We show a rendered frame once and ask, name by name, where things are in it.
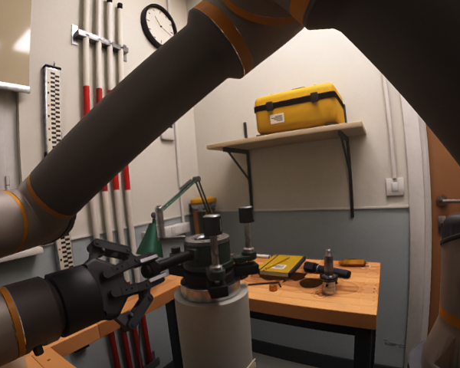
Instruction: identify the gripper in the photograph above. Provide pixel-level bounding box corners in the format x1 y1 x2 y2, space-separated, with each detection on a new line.
44 238 166 338

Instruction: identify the black collar lever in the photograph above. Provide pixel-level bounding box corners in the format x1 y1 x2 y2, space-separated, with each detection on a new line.
140 251 191 278

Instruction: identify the green black tribrach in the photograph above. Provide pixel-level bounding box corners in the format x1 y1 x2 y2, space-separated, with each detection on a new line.
169 232 262 301

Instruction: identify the grey round pillar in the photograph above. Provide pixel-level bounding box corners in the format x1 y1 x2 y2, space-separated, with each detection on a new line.
174 282 253 368

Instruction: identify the black cylindrical adapter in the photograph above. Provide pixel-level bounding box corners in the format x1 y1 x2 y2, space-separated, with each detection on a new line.
303 261 352 280

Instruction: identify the silver receiver adapter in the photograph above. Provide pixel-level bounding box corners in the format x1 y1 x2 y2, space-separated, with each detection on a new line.
317 248 339 297

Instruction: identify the yellow instrument case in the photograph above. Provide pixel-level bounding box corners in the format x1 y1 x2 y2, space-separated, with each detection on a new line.
253 82 347 136

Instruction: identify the green desk lamp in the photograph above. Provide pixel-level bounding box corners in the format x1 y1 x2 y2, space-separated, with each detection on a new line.
135 176 215 258

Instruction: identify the yellow lidded grey bin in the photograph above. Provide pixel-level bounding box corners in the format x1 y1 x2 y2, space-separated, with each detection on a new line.
189 195 219 235

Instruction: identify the black knob footscrew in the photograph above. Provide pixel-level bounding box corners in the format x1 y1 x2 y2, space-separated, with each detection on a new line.
238 205 258 256
202 213 225 279

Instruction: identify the yellow pencil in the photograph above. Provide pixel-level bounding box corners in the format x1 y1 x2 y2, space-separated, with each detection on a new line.
263 257 291 271

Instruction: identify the yellow notebook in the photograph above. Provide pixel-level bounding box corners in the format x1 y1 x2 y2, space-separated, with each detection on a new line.
258 253 307 280

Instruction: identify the white levelling staff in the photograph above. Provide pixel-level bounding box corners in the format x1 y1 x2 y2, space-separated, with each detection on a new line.
41 62 76 271

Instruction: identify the window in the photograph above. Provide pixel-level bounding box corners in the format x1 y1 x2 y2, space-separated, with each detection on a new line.
0 87 45 268

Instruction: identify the red white ranging pole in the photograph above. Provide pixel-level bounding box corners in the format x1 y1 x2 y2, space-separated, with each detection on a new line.
94 0 134 368
115 2 155 365
81 0 123 368

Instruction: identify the grey pole rack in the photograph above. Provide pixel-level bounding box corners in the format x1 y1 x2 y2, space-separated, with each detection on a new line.
70 23 130 63

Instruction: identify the cream roller blind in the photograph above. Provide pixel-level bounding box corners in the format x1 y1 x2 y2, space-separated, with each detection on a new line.
0 0 32 94

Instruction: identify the brown door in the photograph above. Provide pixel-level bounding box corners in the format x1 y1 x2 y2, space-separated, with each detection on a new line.
399 94 460 346

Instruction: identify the white wall trunking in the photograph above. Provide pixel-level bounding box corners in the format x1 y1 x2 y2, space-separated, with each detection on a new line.
133 223 189 242

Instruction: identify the wooden wall shelf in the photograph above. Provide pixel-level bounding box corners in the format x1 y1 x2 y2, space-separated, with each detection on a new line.
206 120 367 219

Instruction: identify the round wall clock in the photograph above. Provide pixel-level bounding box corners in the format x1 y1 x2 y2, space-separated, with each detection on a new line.
140 3 179 49

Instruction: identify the white wall switch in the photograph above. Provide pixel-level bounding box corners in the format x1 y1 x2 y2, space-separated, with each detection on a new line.
385 176 406 198

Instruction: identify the white wall conduit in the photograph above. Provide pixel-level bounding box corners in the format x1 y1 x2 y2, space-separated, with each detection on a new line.
380 75 400 181

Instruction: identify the silver door handle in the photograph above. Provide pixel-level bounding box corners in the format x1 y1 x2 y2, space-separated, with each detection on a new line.
435 195 460 209

